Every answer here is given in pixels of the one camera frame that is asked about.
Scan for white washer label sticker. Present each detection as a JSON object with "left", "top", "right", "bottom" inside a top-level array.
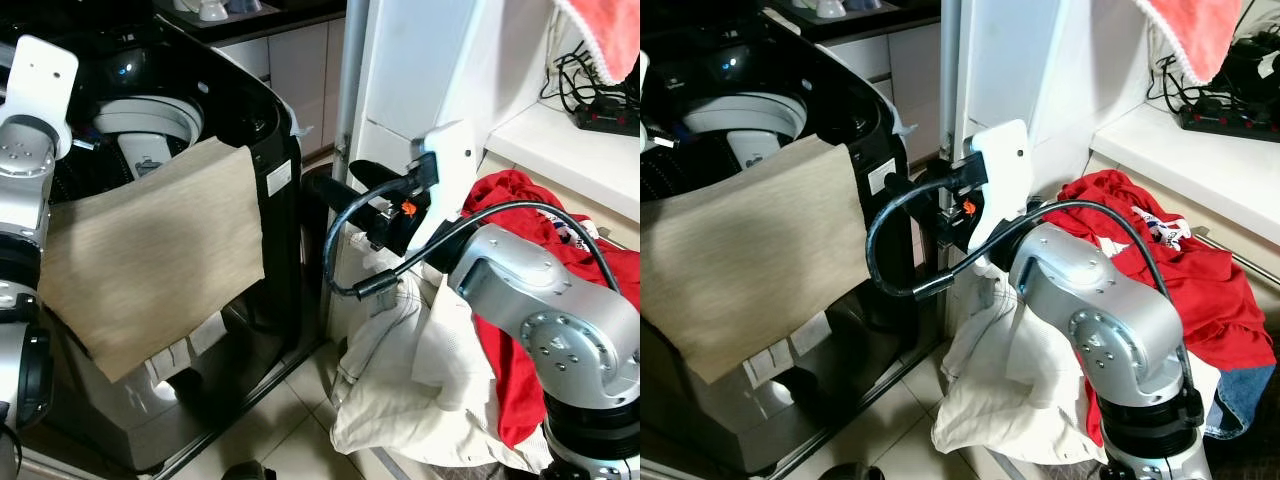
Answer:
[
  {"left": 265, "top": 157, "right": 295, "bottom": 199},
  {"left": 867, "top": 157, "right": 899, "bottom": 197}
]

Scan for coral pink towel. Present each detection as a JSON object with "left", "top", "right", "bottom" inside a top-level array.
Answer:
[
  {"left": 553, "top": 0, "right": 641, "bottom": 88},
  {"left": 1138, "top": 0, "right": 1244, "bottom": 88}
]

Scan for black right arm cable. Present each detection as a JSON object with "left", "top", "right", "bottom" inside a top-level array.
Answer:
[
  {"left": 322, "top": 172, "right": 623, "bottom": 302},
  {"left": 864, "top": 178, "right": 1198, "bottom": 393}
]

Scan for red garment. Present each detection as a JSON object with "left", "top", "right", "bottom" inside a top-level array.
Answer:
[
  {"left": 1040, "top": 168, "right": 1278, "bottom": 448},
  {"left": 461, "top": 168, "right": 641, "bottom": 451}
]

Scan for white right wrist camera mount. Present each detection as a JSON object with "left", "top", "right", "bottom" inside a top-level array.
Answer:
[
  {"left": 408, "top": 119, "right": 483, "bottom": 255},
  {"left": 962, "top": 118, "right": 1033, "bottom": 259}
]

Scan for white shelf cabinet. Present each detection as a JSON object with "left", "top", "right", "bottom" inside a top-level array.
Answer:
[
  {"left": 335, "top": 0, "right": 641, "bottom": 253},
  {"left": 940, "top": 0, "right": 1280, "bottom": 263}
]

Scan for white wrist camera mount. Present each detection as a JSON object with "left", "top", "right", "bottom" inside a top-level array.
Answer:
[
  {"left": 6, "top": 35, "right": 80, "bottom": 133},
  {"left": 962, "top": 118, "right": 1033, "bottom": 259},
  {"left": 408, "top": 119, "right": 483, "bottom": 255}
]

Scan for beige kitchen cupboard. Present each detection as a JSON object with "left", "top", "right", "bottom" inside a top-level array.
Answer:
[
  {"left": 848, "top": 18, "right": 947, "bottom": 168},
  {"left": 213, "top": 18, "right": 348, "bottom": 163}
]

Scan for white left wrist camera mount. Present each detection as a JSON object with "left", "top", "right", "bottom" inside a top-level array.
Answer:
[{"left": 6, "top": 35, "right": 80, "bottom": 133}]

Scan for grey vertical pipe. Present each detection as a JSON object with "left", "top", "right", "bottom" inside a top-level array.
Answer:
[
  {"left": 332, "top": 0, "right": 372, "bottom": 158},
  {"left": 937, "top": 0, "right": 968, "bottom": 163}
]

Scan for beige ribbed cloth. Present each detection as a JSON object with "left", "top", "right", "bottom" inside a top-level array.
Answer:
[
  {"left": 640, "top": 133, "right": 873, "bottom": 386},
  {"left": 38, "top": 135, "right": 267, "bottom": 384}
]

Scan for black power strip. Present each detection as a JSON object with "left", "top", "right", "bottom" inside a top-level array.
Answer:
[
  {"left": 1178, "top": 98, "right": 1280, "bottom": 143},
  {"left": 573, "top": 98, "right": 641, "bottom": 138}
]

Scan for white cream garment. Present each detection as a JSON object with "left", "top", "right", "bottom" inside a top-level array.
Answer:
[
  {"left": 931, "top": 262, "right": 1109, "bottom": 468},
  {"left": 329, "top": 240, "right": 553, "bottom": 473}
]

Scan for blue denim garment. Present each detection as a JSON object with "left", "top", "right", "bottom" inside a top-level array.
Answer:
[{"left": 1204, "top": 363, "right": 1278, "bottom": 442}]

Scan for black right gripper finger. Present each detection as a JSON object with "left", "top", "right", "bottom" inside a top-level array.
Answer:
[
  {"left": 880, "top": 172, "right": 943, "bottom": 216},
  {"left": 304, "top": 165, "right": 379, "bottom": 218},
  {"left": 349, "top": 157, "right": 407, "bottom": 188},
  {"left": 905, "top": 160, "right": 963, "bottom": 187}
]

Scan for black tangled power cords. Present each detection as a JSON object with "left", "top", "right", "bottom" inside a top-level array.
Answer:
[
  {"left": 542, "top": 38, "right": 626, "bottom": 113},
  {"left": 1148, "top": 45, "right": 1280, "bottom": 113}
]

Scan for chrome rail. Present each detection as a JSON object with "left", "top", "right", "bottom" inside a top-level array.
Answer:
[{"left": 1193, "top": 232, "right": 1280, "bottom": 289}]

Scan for black top-loading washing machine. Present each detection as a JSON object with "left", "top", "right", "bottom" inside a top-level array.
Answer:
[
  {"left": 640, "top": 10, "right": 916, "bottom": 479},
  {"left": 0, "top": 14, "right": 307, "bottom": 477}
]

